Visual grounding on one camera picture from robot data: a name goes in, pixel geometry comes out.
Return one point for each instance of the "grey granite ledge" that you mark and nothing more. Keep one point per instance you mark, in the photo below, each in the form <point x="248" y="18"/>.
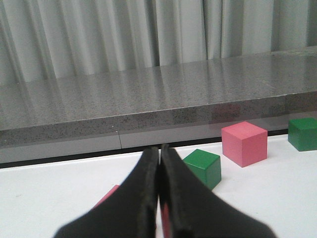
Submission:
<point x="133" y="108"/>

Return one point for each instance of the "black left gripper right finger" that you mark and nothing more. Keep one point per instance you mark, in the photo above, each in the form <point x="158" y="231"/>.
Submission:
<point x="190" y="210"/>

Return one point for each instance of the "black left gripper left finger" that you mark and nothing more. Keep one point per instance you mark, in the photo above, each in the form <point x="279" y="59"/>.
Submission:
<point x="130" y="212"/>

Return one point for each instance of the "grey curtain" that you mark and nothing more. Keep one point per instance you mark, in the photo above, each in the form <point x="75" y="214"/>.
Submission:
<point x="50" y="39"/>

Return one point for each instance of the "small green wooden cube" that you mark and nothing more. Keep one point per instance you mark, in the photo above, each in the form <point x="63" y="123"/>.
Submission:
<point x="206" y="166"/>

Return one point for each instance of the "pink wooden cube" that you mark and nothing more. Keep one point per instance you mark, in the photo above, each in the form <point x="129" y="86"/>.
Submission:
<point x="244" y="143"/>

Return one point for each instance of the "flat pink block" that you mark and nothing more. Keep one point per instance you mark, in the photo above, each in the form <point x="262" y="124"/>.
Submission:
<point x="159" y="227"/>

